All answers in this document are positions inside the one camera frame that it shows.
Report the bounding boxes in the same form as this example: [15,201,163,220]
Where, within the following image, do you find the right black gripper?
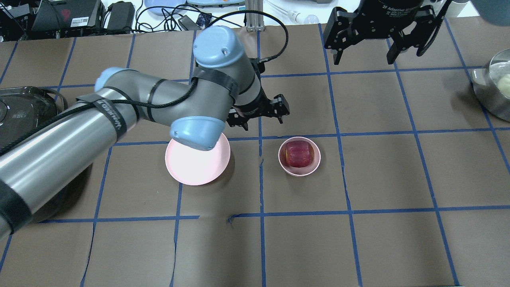
[323,0,451,65]

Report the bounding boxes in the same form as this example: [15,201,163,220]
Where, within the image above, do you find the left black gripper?
[227,93,290,131]

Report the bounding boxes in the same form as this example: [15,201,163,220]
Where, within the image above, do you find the red apple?
[283,140,315,168]

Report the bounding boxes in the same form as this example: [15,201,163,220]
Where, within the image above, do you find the pink bowl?
[278,136,321,177]

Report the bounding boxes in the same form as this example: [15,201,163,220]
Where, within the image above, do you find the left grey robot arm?
[0,26,290,238]

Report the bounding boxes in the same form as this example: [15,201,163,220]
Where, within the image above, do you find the pink plate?
[164,133,231,186]

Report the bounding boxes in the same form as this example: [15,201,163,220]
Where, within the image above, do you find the blue plate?
[144,0,186,16]

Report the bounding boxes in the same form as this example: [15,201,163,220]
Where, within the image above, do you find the white light bulb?
[286,11,320,24]

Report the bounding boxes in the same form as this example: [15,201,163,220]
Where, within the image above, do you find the steel steamer pot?
[471,49,510,122]

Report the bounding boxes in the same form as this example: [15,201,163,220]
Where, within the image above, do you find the white steamed bun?
[496,74,510,99]

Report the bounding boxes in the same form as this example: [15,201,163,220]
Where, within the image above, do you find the black power adapter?
[106,1,135,34]

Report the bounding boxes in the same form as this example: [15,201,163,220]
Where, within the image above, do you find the black laptop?
[31,0,105,33]

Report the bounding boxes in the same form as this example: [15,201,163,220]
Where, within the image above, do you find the dark grey rice cooker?
[0,86,92,223]

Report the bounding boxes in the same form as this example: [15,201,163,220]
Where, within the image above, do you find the aluminium frame post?
[244,0,265,31]

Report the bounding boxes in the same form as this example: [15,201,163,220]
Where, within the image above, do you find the black braided cable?
[0,10,289,156]

